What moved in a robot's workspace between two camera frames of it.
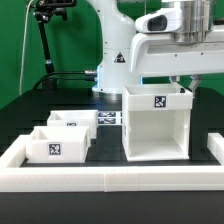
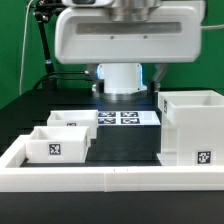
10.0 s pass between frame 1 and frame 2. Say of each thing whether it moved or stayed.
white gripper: moved
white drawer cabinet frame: moved
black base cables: stayed
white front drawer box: stayed
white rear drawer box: stayed
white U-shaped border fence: stayed
